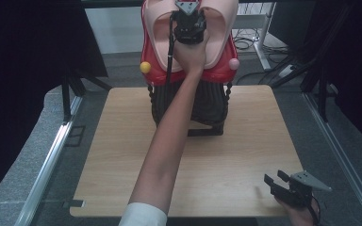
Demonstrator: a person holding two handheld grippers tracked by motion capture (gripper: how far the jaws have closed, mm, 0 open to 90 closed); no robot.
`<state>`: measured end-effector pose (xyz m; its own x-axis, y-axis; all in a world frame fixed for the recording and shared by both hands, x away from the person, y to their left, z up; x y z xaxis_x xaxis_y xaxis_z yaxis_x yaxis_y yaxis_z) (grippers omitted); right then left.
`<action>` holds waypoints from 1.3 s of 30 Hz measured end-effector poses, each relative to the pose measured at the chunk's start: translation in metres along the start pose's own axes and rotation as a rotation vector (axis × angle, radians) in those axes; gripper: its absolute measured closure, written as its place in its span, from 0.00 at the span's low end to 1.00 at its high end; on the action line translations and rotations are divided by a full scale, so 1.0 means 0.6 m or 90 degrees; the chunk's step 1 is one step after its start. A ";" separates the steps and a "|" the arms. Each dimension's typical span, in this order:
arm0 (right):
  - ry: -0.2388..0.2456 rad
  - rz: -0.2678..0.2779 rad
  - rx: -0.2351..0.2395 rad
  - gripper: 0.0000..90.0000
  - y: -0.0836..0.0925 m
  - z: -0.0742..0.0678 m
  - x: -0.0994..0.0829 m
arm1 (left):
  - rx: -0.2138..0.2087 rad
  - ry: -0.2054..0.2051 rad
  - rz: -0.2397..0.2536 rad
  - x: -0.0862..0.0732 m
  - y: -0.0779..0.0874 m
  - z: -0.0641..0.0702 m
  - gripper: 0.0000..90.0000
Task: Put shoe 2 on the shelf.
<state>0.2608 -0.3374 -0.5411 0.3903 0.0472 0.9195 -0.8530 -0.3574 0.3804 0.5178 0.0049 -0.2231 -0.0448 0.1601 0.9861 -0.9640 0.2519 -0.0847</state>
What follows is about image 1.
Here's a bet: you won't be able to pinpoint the black curtain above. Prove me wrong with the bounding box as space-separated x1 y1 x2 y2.
307 0 362 149
0 0 109 205

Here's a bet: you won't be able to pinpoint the person's right hand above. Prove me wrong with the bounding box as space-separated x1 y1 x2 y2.
274 195 319 226

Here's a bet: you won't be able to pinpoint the black floor cables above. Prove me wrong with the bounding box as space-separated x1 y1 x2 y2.
233 27 291 87

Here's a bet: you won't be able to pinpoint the black floor bracket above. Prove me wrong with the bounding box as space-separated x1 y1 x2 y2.
63 124 87 148

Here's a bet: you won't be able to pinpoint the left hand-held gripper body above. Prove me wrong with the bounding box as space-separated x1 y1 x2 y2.
171 0 207 45

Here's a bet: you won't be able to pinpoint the pink foam slipper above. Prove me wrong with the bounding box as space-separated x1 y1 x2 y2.
199 0 239 71
143 0 184 73

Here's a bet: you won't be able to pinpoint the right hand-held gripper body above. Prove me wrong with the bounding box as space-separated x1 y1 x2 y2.
287 169 334 209

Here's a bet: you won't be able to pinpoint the red and black shoe rack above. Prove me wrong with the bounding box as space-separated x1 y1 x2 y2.
140 0 240 137

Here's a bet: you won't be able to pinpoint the white shirt sleeve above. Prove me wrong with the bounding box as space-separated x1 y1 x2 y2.
118 202 169 226

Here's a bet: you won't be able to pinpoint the white desk frame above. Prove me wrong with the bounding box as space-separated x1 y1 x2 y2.
232 2 277 72

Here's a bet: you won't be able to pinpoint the white power strip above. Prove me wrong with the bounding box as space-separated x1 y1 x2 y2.
277 64 295 79

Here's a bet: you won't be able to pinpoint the black tripod stand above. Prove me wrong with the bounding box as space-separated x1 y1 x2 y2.
60 69 113 122

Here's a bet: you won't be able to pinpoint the aluminium floor rail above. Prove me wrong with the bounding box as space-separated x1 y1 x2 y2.
13 95 85 226
304 91 362 226

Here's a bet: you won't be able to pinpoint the black metal stand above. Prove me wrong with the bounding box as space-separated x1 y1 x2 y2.
269 3 353 123

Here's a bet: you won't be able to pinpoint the person's left hand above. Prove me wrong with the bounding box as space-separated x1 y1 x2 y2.
173 29 211 75

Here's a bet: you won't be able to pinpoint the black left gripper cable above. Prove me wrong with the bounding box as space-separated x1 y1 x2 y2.
164 11 176 126

